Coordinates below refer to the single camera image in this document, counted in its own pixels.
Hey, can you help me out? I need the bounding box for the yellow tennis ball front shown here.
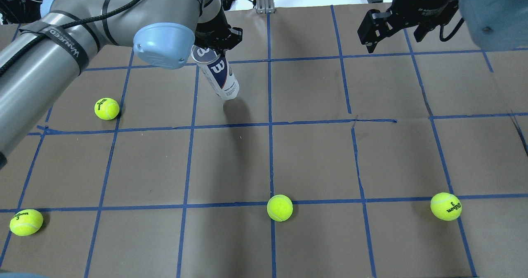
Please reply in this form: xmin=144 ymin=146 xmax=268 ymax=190
xmin=266 ymin=195 xmax=293 ymax=222

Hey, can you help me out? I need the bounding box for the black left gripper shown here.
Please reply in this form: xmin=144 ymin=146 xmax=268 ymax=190
xmin=194 ymin=10 xmax=243 ymax=56

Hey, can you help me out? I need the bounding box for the yellow tennis ball near base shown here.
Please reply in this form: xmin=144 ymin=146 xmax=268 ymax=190
xmin=94 ymin=98 xmax=120 ymax=120

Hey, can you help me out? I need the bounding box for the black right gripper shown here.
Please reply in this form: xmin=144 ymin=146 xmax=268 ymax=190
xmin=358 ymin=0 xmax=460 ymax=54

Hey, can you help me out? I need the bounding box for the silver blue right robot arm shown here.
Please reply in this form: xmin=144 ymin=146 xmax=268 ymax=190
xmin=358 ymin=0 xmax=528 ymax=54

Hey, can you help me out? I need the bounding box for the white blue tennis ball can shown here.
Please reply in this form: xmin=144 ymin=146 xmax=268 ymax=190
xmin=191 ymin=45 xmax=240 ymax=101

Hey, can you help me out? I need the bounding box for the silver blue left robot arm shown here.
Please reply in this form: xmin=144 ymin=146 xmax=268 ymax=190
xmin=0 ymin=0 xmax=243 ymax=167

